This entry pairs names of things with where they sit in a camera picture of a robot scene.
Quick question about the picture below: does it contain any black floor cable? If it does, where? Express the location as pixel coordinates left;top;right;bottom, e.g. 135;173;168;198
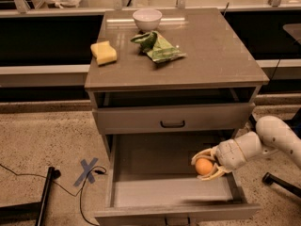
0;163;108;226

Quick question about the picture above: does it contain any green chip bag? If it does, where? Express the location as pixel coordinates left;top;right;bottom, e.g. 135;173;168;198
131;31;186;63

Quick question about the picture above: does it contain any open lower drawer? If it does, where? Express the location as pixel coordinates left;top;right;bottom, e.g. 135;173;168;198
95;132;260;226

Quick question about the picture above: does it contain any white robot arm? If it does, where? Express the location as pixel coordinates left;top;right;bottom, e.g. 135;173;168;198
191;116;301;181

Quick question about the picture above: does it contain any orange fruit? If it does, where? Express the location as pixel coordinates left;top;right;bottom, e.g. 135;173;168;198
195;158;213;176

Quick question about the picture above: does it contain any grey drawer cabinet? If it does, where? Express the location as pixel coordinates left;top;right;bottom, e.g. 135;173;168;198
84;8;271;226

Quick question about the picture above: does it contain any yellow sponge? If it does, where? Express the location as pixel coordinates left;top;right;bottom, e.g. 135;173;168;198
90;40;117;65

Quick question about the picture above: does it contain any white ceramic bowl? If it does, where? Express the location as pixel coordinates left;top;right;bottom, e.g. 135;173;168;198
133;8;163;32

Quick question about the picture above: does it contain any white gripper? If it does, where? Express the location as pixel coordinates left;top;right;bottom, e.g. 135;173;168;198
191;139;246;181

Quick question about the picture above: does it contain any blue tape cross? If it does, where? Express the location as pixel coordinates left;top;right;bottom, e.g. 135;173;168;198
73;157;98;186

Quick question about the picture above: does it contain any closed upper drawer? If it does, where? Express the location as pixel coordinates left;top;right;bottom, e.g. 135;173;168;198
92;103;255;135

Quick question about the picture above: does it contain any black caster leg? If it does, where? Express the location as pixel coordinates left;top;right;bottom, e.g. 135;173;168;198
261;172;301;198

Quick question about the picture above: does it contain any black stand leg left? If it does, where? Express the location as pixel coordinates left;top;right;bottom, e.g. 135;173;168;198
0;167;61;226

